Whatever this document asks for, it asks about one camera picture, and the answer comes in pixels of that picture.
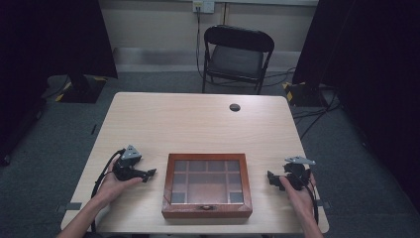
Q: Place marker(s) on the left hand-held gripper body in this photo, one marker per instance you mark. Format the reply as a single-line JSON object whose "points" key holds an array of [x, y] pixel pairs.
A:
{"points": [[127, 167]]}

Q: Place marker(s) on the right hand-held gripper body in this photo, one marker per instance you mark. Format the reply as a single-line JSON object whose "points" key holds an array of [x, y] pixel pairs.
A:
{"points": [[296, 173]]}

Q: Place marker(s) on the wooden box with glass lid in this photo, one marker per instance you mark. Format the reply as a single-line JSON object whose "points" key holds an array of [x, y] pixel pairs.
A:
{"points": [[207, 185]]}

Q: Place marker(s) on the person's right hand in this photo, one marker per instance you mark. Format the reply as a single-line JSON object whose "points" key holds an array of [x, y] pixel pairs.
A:
{"points": [[298, 201]]}

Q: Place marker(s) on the person's left hand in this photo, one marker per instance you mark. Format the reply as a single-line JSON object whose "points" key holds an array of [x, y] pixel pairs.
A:
{"points": [[112, 188]]}

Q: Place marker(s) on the black stand base yellow tape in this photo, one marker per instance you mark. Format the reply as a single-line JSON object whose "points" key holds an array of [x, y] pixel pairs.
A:
{"points": [[303, 94], [82, 91]]}

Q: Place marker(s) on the black curtain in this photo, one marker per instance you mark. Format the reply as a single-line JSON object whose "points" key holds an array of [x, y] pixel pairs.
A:
{"points": [[369, 82], [43, 49]]}

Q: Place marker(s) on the black folding chair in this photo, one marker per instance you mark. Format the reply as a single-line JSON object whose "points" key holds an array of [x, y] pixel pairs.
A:
{"points": [[236, 59]]}

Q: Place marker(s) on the grey table bracket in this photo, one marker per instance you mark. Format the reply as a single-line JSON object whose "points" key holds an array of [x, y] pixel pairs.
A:
{"points": [[69, 207], [323, 204]]}

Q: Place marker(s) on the white wall socket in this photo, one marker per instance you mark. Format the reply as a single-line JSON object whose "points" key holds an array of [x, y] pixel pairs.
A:
{"points": [[203, 6]]}

